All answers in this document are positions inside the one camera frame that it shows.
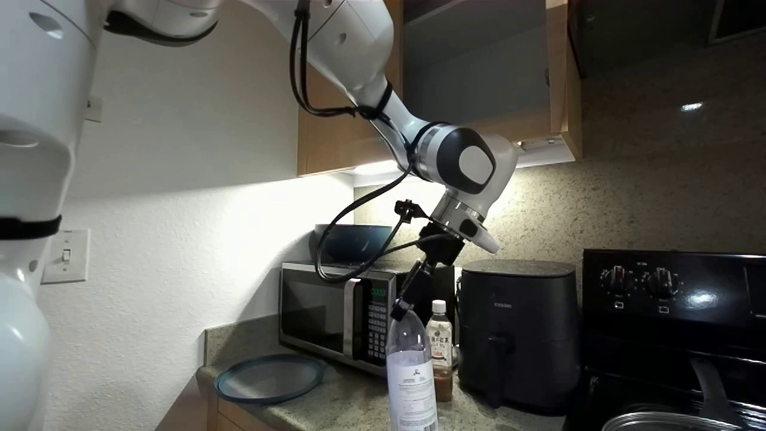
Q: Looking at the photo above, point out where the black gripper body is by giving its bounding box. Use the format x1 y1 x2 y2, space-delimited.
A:
391 222 465 320

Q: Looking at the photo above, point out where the clear water bottle blue cap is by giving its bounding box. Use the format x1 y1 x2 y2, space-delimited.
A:
386 302 438 431

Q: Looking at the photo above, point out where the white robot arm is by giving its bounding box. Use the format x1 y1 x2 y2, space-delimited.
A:
0 0 518 431

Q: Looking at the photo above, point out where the small bottle brown liquid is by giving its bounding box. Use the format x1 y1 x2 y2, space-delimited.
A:
427 298 453 402

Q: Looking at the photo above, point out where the dark blue bowl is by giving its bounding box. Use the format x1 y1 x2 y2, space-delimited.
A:
308 224 393 263

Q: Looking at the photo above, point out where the black air fryer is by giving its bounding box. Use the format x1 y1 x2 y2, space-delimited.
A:
459 259 580 413

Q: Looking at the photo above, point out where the stainless steel microwave oven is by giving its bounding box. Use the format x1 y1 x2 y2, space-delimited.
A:
279 261 458 378

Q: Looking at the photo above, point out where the blue rimmed plate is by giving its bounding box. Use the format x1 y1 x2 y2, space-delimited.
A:
216 354 325 405

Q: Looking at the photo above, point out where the black kitchen stove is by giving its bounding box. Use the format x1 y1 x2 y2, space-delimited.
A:
566 249 766 431

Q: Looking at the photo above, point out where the silver pot on stove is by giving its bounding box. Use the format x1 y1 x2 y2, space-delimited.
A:
600 357 766 431

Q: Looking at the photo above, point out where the wooden wall cabinet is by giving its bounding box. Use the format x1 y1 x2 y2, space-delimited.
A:
294 0 585 178

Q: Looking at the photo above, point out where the white light switch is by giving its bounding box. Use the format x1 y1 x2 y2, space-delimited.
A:
42 230 92 284

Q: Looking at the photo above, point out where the white wall thermostat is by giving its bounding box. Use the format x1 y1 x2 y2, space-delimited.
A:
83 95 104 122

